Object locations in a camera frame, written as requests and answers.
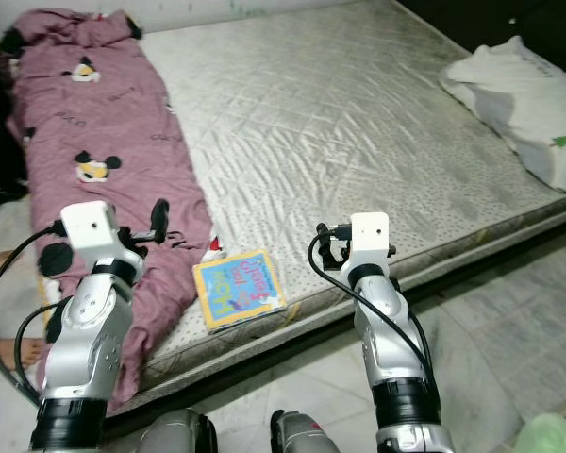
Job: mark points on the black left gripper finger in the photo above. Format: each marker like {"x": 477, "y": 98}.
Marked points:
{"x": 160, "y": 223}

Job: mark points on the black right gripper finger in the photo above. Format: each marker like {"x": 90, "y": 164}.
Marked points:
{"x": 324, "y": 245}

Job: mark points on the yellow-edged blue children's book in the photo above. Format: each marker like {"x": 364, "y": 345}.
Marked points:
{"x": 238, "y": 291}

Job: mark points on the white pillow with green tree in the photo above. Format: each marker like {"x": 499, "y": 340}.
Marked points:
{"x": 519, "y": 104}

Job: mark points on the quilted grey patterned mattress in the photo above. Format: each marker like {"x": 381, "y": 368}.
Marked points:
{"x": 321, "y": 123}

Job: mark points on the mauve cartoon mouse blanket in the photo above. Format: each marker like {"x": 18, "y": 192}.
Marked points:
{"x": 85, "y": 123}

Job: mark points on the silver robot left leg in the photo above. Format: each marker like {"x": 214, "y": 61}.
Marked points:
{"x": 170, "y": 434}

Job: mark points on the pale green bag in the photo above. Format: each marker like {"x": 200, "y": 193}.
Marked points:
{"x": 552, "y": 436}

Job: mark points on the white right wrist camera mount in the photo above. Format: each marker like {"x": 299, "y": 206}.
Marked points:
{"x": 370, "y": 236}

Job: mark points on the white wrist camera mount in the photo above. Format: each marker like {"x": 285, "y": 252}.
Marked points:
{"x": 90, "y": 226}
{"x": 370, "y": 236}

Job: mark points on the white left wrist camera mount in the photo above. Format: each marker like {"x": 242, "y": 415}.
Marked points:
{"x": 90, "y": 226}

